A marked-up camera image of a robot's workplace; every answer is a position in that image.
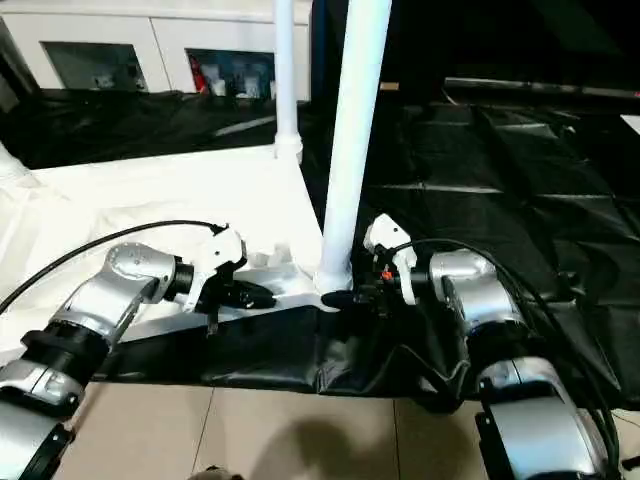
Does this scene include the white plastic table top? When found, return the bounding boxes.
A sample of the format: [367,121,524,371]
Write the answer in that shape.
[0,141,352,362]

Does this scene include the white plastic table leg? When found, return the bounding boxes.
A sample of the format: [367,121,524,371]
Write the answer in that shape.
[0,141,27,180]
[272,0,305,160]
[313,0,395,297]

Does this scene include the black mat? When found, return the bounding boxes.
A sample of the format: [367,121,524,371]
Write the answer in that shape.
[0,84,640,416]

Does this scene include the brown round object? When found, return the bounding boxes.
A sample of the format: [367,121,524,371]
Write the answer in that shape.
[191,463,242,480]

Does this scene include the long metal rod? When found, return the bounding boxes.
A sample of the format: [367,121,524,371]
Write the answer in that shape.
[443,76,640,102]

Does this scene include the white cabinet with glass doors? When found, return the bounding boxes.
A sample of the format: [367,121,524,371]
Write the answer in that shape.
[0,0,312,102]

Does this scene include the grey curtain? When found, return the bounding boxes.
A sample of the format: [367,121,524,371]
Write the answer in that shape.
[0,18,40,112]

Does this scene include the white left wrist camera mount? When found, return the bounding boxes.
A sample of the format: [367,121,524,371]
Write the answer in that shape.
[181,226,250,315]

